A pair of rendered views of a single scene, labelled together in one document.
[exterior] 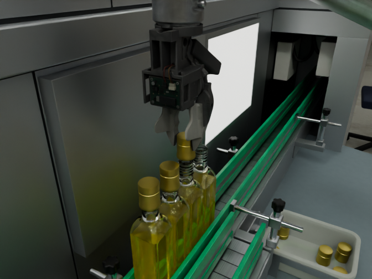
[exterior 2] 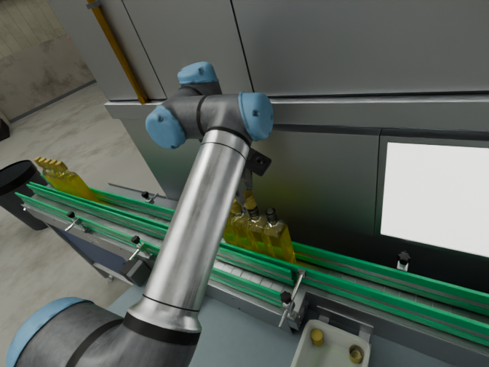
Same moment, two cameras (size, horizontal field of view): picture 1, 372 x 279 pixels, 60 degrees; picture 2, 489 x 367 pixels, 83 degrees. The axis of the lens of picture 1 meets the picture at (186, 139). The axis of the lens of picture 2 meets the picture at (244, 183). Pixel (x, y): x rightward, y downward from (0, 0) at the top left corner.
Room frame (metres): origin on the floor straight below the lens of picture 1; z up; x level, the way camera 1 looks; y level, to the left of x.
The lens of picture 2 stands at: (0.63, -0.56, 1.68)
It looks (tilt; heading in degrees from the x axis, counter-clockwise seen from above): 38 degrees down; 101
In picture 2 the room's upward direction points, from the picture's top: 19 degrees counter-clockwise
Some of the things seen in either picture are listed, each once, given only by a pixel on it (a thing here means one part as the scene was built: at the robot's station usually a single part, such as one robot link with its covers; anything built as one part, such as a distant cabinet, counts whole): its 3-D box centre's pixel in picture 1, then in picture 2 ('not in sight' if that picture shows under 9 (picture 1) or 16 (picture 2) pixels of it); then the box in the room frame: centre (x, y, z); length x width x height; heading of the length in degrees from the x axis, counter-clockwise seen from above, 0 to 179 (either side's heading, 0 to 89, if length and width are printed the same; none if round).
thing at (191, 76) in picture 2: not in sight; (202, 93); (0.50, 0.01, 1.48); 0.09 x 0.08 x 0.11; 65
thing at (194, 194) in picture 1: (185, 223); (263, 240); (0.52, 0.00, 0.99); 0.06 x 0.06 x 0.21; 61
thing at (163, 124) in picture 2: not in sight; (184, 118); (0.47, -0.09, 1.48); 0.11 x 0.11 x 0.08; 65
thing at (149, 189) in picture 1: (149, 193); not in sight; (0.42, 0.06, 1.14); 0.04 x 0.04 x 0.04
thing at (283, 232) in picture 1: (283, 230); (356, 354); (0.71, -0.28, 0.79); 0.04 x 0.04 x 0.04
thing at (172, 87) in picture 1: (176, 66); not in sight; (0.49, 0.01, 1.33); 0.09 x 0.08 x 0.12; 151
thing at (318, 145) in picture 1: (314, 134); not in sight; (1.13, -0.50, 0.90); 0.17 x 0.05 x 0.23; 60
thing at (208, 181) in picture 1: (199, 208); (280, 245); (0.57, -0.03, 0.99); 0.06 x 0.06 x 0.21; 59
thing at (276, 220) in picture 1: (264, 220); (292, 298); (0.58, -0.18, 0.95); 0.17 x 0.03 x 0.12; 60
